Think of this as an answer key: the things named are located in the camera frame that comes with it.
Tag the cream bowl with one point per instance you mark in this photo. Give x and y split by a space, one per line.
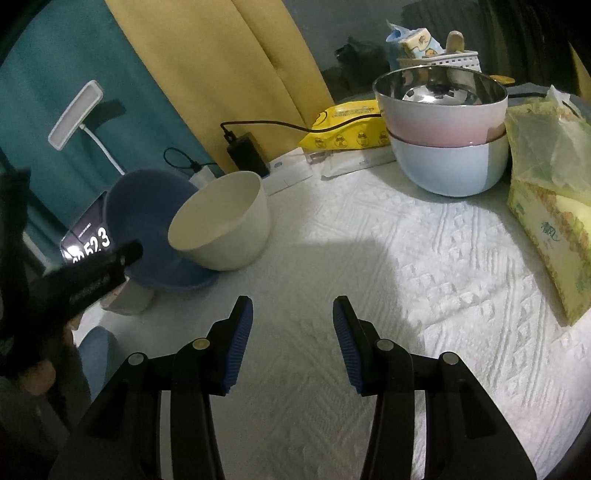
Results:
231 240

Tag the person's left hand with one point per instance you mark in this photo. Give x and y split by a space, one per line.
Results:
41 376

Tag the yellow wipes packet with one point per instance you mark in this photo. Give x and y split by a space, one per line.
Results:
346 122

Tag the teal curtain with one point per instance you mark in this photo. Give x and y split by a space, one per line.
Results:
55 55

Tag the blue snack packet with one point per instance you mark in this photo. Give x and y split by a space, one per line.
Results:
413 41

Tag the pink steel-lined bowl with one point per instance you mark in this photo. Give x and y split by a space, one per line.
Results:
443 124

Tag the pink strawberry print bowl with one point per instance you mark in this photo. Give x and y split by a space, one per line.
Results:
129 300

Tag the white desk lamp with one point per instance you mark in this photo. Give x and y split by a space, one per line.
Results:
76 113

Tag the white charger plug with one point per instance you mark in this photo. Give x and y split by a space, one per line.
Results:
204 174

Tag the glass sliding door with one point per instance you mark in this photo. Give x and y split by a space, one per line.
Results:
369 27

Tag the blue plate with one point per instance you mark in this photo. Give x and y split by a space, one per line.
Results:
99 355

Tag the tablet with clock display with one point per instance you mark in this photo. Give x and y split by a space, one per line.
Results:
87 235

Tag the yellow-green tissue pack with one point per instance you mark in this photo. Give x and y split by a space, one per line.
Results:
549 184

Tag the dark blue bowl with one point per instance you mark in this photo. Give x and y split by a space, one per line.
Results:
143 217

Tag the black power adapter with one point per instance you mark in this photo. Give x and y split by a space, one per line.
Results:
247 154

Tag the yellow curtain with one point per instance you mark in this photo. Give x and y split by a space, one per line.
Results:
207 60

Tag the light blue and white bowl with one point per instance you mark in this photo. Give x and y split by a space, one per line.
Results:
438 166

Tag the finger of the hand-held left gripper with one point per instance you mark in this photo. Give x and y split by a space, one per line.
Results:
92 281

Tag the white wipes packet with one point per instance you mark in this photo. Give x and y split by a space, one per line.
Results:
360 161

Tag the wooden spoon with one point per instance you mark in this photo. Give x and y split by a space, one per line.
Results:
455 41

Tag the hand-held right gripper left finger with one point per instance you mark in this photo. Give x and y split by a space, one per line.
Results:
238 341

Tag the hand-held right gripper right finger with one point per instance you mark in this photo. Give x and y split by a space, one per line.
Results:
346 346

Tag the white utensil basket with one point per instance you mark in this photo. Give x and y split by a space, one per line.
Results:
457 61

